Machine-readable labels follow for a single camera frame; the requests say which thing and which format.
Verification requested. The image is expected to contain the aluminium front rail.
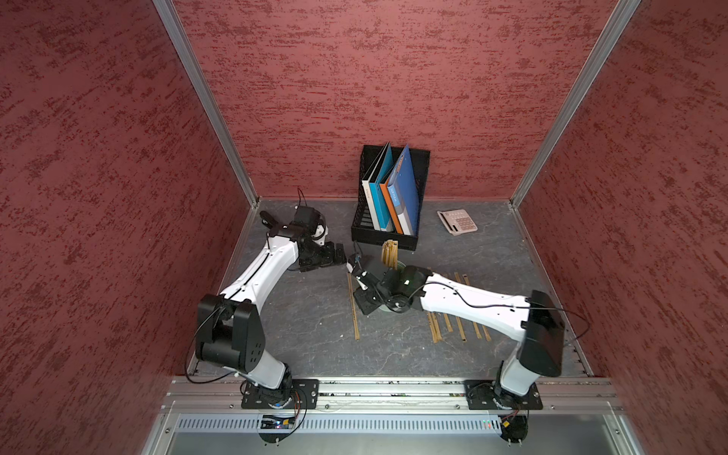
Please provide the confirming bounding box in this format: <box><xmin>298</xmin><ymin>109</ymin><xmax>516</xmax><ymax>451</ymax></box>
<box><xmin>161</xmin><ymin>377</ymin><xmax>626</xmax><ymax>415</ymax></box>

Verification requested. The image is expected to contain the black mesh file holder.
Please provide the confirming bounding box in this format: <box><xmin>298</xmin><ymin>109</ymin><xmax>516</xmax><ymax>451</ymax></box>
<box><xmin>351</xmin><ymin>145</ymin><xmax>430</xmax><ymax>251</ymax></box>

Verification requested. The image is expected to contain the black stapler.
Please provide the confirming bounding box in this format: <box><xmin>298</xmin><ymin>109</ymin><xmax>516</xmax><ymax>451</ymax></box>
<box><xmin>260</xmin><ymin>210</ymin><xmax>280</xmax><ymax>229</ymax></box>

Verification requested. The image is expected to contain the pink calculator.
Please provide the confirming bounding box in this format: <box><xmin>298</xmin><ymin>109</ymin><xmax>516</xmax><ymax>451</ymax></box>
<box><xmin>437</xmin><ymin>210</ymin><xmax>478</xmax><ymax>236</ymax></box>

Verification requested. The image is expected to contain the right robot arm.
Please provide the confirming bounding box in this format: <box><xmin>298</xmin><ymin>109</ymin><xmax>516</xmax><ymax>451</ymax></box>
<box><xmin>347</xmin><ymin>263</ymin><xmax>565</xmax><ymax>405</ymax></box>

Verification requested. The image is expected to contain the orange book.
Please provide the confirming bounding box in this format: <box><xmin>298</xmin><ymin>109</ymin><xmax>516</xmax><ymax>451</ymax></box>
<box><xmin>380</xmin><ymin>169</ymin><xmax>404</xmax><ymax>234</ymax></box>

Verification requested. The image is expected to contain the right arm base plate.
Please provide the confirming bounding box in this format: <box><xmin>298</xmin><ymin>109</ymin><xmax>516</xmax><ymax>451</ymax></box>
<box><xmin>463</xmin><ymin>380</ymin><xmax>543</xmax><ymax>413</ymax></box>

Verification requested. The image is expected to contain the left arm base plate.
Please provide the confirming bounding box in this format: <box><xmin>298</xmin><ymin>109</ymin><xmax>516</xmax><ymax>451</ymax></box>
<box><xmin>241</xmin><ymin>378</ymin><xmax>320</xmax><ymax>411</ymax></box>

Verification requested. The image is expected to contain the blue folder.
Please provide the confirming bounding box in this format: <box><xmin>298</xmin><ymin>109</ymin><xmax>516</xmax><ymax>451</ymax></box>
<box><xmin>391</xmin><ymin>145</ymin><xmax>420</xmax><ymax>236</ymax></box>

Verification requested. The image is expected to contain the green metal cup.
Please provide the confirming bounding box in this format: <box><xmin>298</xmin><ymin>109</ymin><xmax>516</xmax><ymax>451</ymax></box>
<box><xmin>380</xmin><ymin>262</ymin><xmax>410</xmax><ymax>314</ymax></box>

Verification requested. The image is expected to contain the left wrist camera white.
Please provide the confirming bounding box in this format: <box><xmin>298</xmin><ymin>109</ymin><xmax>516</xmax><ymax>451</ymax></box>
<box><xmin>313</xmin><ymin>225</ymin><xmax>329</xmax><ymax>246</ymax></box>

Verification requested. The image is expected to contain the teal book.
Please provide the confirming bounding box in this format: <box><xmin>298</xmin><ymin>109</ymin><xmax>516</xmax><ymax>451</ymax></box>
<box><xmin>373</xmin><ymin>143</ymin><xmax>394</xmax><ymax>231</ymax></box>

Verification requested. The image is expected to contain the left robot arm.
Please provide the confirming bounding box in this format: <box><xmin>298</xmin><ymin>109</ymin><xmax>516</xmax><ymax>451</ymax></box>
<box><xmin>193</xmin><ymin>206</ymin><xmax>343</xmax><ymax>408</ymax></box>

